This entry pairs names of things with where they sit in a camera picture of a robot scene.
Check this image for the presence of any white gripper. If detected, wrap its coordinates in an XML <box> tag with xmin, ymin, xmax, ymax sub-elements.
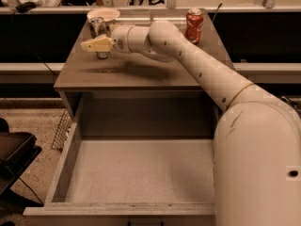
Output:
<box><xmin>81</xmin><ymin>24</ymin><xmax>133</xmax><ymax>53</ymax></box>

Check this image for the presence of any silver redbull can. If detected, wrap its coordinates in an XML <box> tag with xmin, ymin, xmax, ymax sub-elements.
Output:
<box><xmin>88</xmin><ymin>17</ymin><xmax>110</xmax><ymax>59</ymax></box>

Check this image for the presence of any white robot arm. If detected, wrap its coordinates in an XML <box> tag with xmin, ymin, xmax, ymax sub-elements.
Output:
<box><xmin>81</xmin><ymin>21</ymin><xmax>301</xmax><ymax>226</ymax></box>

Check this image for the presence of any red soda can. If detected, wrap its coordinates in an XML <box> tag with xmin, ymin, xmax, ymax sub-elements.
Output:
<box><xmin>185</xmin><ymin>8</ymin><xmax>203</xmax><ymax>44</ymax></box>

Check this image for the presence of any open grey top drawer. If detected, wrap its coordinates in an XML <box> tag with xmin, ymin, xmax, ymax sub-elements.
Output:
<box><xmin>24</xmin><ymin>91</ymin><xmax>227</xmax><ymax>226</ymax></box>

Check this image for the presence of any white bowl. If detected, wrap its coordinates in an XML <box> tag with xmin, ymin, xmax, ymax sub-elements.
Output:
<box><xmin>87</xmin><ymin>8</ymin><xmax>120</xmax><ymax>24</ymax></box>

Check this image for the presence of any grey cabinet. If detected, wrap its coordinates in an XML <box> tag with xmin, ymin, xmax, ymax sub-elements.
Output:
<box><xmin>55</xmin><ymin>9</ymin><xmax>234</xmax><ymax>139</ymax></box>

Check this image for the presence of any black tray stand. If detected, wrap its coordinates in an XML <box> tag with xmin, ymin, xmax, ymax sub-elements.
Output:
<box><xmin>0</xmin><ymin>118</ymin><xmax>43</xmax><ymax>208</ymax></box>

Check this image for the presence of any wire mesh basket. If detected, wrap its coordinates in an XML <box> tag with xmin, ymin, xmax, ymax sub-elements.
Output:
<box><xmin>51</xmin><ymin>110</ymin><xmax>71</xmax><ymax>153</ymax></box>

